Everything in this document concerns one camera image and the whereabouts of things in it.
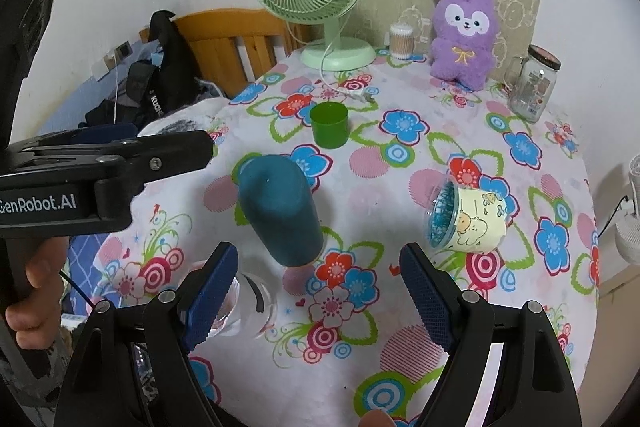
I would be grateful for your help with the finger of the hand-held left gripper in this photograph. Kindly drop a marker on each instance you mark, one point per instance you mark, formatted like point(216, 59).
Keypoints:
point(170, 152)
point(105, 133)

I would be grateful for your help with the person's left hand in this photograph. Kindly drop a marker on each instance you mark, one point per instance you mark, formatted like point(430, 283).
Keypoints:
point(42, 287)

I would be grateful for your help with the yellow cartoon cup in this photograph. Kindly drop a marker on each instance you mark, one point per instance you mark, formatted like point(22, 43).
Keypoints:
point(475, 222)

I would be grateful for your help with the purple plush toy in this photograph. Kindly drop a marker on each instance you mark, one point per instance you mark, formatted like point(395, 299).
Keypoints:
point(462, 52)

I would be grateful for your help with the dark clothes pile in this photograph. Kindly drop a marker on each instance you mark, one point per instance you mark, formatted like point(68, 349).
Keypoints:
point(107, 117)

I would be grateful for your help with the white grey cloth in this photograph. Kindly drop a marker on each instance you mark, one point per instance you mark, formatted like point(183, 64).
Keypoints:
point(185, 119)

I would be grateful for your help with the teal cup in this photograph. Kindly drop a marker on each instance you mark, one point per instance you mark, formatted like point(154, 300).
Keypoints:
point(282, 212)

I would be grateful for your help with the floral tablecloth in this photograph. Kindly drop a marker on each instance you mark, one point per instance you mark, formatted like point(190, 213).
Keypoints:
point(380, 187)

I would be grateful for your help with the cotton swab container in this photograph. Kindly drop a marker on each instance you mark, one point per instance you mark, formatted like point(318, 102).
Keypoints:
point(401, 42)

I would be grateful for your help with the green plastic cup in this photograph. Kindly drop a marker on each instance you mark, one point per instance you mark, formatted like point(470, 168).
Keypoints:
point(329, 127)

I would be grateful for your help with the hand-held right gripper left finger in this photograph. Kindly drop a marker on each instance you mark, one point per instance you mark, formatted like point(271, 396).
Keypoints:
point(212, 302)

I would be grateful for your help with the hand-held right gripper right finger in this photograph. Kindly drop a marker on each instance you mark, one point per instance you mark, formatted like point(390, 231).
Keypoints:
point(425, 297)

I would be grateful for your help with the wooden chair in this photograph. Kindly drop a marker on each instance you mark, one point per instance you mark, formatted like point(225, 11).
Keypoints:
point(225, 47)

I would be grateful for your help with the glass jar mug with lid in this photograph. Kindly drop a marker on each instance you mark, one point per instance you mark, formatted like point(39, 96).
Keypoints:
point(535, 87)

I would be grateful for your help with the clear glass cup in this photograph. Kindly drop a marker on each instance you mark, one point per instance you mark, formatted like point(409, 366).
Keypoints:
point(250, 307)

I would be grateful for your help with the person's right hand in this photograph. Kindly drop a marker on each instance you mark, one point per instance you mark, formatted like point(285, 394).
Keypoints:
point(377, 420)

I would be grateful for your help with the white round appliance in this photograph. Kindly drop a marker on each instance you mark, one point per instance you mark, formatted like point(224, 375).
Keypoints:
point(631, 232)

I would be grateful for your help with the black bag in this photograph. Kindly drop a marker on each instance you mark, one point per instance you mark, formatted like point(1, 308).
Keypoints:
point(165, 72)

